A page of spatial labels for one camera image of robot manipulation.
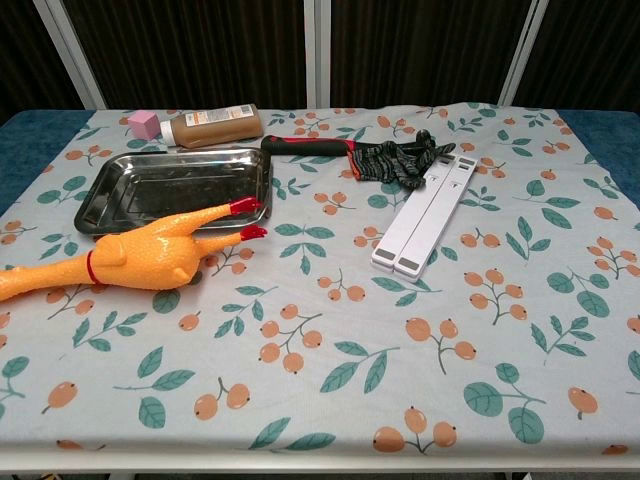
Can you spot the white table frame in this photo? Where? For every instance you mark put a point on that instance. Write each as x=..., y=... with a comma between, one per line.
x=320, y=465

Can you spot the pink cube block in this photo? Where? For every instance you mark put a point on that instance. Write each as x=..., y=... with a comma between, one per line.
x=142, y=125

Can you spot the white folding laptop stand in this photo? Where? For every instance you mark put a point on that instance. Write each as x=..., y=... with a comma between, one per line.
x=425, y=220

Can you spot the floral fruit print tablecloth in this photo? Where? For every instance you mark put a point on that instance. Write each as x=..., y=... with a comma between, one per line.
x=320, y=350

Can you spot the striped knit work glove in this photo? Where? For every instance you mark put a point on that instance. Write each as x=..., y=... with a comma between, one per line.
x=395, y=160

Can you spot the white slanted frame post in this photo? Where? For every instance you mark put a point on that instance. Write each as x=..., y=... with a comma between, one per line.
x=70, y=55
x=522, y=50

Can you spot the brown liquid plastic bottle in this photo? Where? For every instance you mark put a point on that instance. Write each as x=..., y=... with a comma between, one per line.
x=220, y=127

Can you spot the orange rubber chicken toy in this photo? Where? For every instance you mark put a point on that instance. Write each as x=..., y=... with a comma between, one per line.
x=145, y=250

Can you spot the stainless steel rectangular tray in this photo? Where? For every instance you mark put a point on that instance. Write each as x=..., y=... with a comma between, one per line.
x=175, y=182

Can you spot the white upright frame post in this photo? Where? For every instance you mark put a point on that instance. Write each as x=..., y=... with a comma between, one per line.
x=318, y=50

